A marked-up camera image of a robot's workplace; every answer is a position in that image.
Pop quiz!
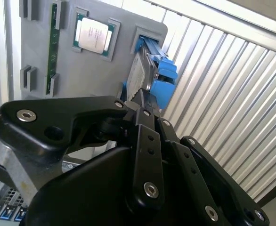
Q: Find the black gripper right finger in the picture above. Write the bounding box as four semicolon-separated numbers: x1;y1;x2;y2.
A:
144;93;270;226

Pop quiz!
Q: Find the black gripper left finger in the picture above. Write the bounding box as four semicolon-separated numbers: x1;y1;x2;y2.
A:
0;88;166;214

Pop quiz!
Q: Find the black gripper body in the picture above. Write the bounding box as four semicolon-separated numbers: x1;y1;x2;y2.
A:
22;115;215;226

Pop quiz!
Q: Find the hard disk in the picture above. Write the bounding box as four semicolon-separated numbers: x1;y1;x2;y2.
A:
120;35;179;110

